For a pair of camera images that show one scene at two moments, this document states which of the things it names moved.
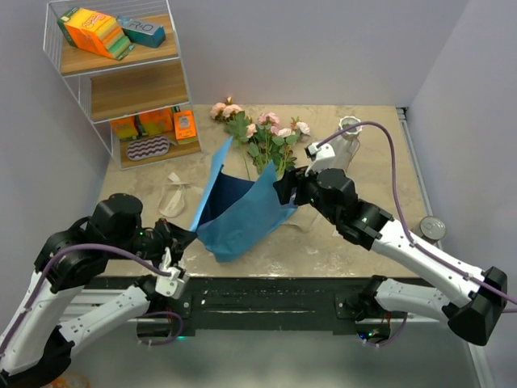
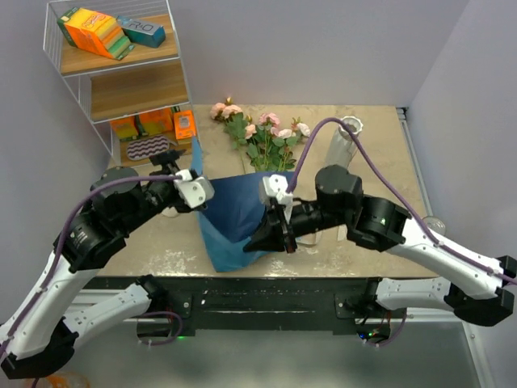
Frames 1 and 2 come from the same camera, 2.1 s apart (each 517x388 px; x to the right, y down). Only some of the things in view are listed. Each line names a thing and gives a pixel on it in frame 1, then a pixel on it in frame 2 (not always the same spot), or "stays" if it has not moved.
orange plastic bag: [70, 381] stays
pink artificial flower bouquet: [264, 144] stays
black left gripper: [175, 238] -> [167, 159]
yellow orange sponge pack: [153, 123] stays
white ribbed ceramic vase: [345, 146] stays
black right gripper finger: [287, 183] -> [269, 236]
